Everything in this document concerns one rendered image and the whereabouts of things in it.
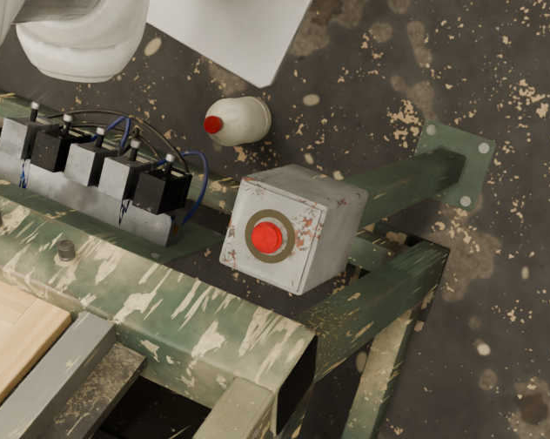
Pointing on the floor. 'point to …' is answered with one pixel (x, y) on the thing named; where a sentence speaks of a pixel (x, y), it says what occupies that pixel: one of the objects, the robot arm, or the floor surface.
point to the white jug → (238, 120)
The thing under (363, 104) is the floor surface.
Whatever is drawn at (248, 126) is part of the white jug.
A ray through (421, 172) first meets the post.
